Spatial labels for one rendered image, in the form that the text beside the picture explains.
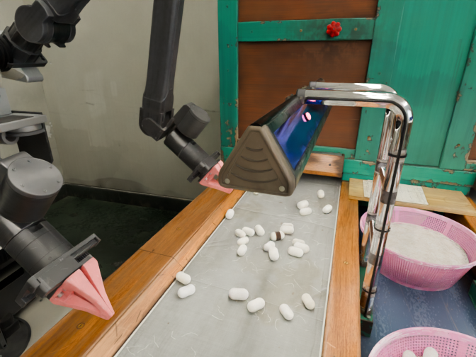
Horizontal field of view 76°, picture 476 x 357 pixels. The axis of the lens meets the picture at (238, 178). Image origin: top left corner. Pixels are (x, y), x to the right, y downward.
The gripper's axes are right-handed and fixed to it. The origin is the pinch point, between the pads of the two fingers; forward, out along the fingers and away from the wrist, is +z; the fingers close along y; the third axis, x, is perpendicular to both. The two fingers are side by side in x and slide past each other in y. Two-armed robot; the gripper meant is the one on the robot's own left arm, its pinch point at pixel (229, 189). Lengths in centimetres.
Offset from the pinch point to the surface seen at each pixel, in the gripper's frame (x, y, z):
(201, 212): 13.0, 2.2, -0.9
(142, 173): 121, 123, -56
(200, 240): 11.3, -8.0, 3.6
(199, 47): 16, 126, -74
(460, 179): -36, 40, 50
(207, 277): 7.8, -18.7, 9.2
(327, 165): -11.6, 35.5, 18.8
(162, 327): 9.0, -32.7, 7.6
